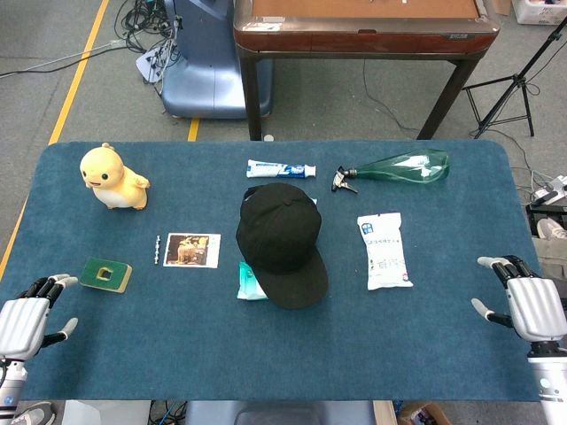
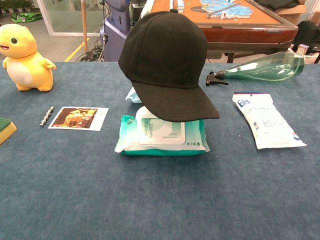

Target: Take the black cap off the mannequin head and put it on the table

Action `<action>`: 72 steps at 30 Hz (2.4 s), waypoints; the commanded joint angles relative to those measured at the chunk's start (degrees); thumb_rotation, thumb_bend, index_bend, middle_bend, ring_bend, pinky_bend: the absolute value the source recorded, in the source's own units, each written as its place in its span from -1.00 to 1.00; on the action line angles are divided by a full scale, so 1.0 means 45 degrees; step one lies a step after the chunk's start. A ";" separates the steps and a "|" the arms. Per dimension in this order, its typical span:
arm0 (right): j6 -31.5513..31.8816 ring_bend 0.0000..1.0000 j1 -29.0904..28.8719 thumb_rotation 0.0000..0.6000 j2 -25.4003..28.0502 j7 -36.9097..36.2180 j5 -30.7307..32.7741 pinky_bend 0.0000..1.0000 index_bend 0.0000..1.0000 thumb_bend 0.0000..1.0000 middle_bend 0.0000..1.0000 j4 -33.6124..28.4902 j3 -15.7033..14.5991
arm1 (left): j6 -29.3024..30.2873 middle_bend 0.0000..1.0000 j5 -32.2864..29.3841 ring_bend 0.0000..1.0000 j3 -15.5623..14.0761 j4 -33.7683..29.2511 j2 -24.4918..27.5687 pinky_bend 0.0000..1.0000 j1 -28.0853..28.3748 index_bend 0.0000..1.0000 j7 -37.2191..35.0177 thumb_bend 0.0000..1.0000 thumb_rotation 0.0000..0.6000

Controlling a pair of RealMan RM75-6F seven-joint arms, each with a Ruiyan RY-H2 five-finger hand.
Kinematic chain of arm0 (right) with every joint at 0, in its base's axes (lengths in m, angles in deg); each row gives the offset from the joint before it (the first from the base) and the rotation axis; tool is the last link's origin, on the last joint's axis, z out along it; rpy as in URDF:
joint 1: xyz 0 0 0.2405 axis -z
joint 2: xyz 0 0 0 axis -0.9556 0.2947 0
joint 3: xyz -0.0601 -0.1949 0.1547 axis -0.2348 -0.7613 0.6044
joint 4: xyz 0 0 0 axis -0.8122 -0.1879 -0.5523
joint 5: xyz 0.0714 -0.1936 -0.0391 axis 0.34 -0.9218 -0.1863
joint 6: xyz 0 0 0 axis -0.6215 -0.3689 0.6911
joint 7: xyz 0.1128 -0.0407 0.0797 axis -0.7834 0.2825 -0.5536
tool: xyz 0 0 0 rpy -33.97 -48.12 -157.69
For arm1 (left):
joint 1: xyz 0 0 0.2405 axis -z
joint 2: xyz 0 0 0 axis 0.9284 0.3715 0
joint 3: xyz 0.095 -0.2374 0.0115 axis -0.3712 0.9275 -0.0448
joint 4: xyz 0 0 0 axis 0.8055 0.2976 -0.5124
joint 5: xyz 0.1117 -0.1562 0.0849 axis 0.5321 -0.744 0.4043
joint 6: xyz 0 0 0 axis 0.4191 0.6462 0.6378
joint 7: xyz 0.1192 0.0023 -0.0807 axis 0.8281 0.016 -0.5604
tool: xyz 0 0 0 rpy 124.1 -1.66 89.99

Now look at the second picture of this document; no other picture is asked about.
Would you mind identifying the yellow plush duck toy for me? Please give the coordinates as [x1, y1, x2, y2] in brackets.
[0, 23, 57, 92]

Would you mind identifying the cardboard box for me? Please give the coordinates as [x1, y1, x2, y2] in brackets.
[273, 3, 307, 26]

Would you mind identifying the green bag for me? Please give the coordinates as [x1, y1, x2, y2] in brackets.
[11, 11, 43, 24]

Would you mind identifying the silver metal chain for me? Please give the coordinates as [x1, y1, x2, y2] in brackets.
[39, 106, 55, 127]

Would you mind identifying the brown mahjong table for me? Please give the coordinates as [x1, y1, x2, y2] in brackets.
[149, 0, 299, 63]

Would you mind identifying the green square box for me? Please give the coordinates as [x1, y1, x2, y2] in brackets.
[0, 117, 18, 146]

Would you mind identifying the wooden pole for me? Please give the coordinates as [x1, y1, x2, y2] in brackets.
[81, 0, 89, 53]

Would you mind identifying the white plastic basket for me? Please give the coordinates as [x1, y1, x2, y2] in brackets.
[303, 52, 320, 65]

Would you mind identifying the black floor cable bundle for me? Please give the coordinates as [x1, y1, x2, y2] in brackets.
[74, 37, 105, 63]

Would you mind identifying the green plastic spray bottle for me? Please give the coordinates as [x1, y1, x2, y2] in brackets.
[205, 51, 306, 87]

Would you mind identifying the instant photo print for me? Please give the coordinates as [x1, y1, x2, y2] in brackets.
[47, 106, 110, 132]

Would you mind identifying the blue felt table cover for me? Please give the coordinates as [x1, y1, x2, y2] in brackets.
[0, 61, 320, 240]

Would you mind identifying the blue grey machine base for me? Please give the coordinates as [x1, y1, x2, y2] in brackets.
[99, 0, 151, 62]

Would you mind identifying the white plastic pouch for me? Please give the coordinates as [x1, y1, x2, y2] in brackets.
[231, 91, 308, 150]

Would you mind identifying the teal wet wipes pack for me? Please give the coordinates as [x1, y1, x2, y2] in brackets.
[114, 106, 211, 157]

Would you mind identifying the black baseball cap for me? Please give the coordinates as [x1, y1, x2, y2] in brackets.
[118, 8, 221, 123]

